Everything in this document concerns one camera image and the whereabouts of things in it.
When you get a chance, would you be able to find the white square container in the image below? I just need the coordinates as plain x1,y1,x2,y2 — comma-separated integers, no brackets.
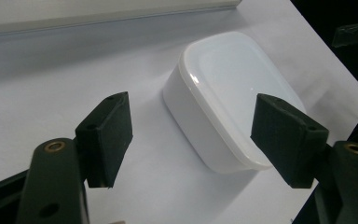
162,31,308,175

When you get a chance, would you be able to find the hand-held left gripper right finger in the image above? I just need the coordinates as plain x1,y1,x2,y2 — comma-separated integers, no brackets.
250,92,330,189

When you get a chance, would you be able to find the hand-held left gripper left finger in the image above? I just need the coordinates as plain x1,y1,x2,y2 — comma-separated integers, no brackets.
74,91,134,189

